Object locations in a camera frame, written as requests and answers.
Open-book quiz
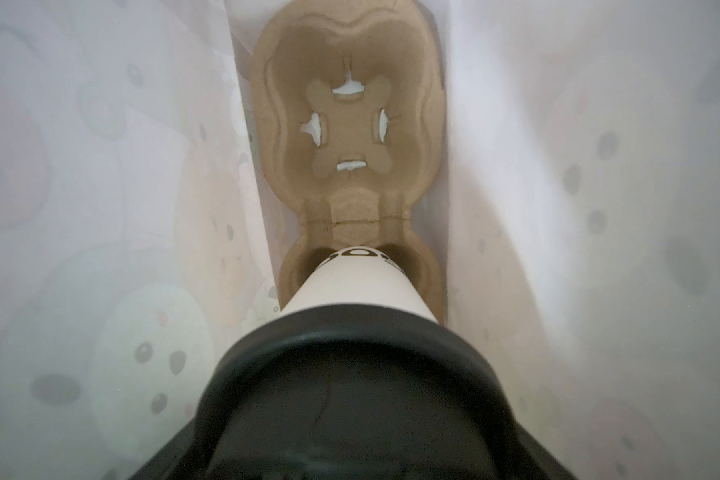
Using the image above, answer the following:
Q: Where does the brown cup carrier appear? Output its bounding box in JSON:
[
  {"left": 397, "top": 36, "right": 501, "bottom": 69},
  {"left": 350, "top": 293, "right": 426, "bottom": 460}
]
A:
[{"left": 251, "top": 1, "right": 446, "bottom": 319}]

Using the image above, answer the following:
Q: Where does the single paper cup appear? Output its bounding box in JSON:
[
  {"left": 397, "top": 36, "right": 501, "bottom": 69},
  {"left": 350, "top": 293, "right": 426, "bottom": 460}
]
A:
[{"left": 281, "top": 246, "right": 437, "bottom": 322}]

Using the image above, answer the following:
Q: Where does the white floral gift bag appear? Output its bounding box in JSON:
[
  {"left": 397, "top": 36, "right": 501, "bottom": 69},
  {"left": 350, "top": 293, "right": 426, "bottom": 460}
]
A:
[{"left": 0, "top": 1, "right": 720, "bottom": 479}]

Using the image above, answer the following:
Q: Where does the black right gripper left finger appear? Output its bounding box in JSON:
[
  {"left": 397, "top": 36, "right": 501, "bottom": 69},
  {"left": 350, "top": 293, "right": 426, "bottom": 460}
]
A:
[{"left": 131, "top": 420, "right": 197, "bottom": 480}]

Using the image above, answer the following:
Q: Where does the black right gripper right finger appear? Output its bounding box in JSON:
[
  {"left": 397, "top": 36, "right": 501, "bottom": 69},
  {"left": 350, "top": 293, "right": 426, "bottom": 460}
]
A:
[{"left": 512, "top": 422, "right": 576, "bottom": 480}]

